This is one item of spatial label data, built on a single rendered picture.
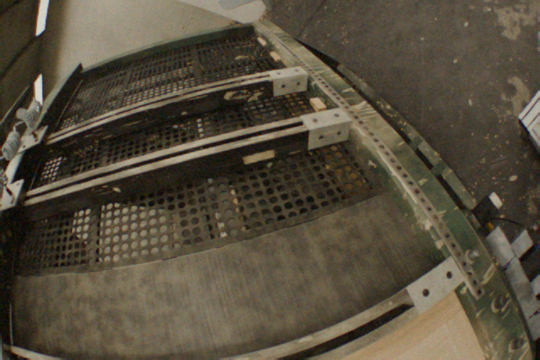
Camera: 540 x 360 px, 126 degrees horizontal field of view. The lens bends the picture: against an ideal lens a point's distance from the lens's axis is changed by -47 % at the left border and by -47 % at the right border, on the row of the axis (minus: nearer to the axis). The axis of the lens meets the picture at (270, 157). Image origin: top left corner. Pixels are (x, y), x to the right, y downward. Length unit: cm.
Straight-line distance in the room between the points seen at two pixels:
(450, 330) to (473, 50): 147
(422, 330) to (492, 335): 18
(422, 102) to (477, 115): 39
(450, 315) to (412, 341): 10
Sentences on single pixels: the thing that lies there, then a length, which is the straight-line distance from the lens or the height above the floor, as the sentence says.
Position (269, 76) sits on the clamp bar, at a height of 102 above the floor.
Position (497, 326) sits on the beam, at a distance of 62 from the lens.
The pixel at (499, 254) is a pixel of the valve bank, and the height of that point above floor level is 74.
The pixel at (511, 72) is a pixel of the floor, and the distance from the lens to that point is 160.
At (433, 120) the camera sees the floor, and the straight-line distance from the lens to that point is 159.
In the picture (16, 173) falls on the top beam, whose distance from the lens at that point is 102.
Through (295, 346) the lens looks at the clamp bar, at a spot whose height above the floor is 120.
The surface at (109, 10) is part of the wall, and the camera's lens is 568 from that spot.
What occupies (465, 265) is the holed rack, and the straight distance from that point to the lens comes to 58.
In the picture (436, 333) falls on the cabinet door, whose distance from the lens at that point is 55.
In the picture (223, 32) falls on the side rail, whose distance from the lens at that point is 153.
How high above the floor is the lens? 143
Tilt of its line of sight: 33 degrees down
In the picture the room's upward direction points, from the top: 79 degrees counter-clockwise
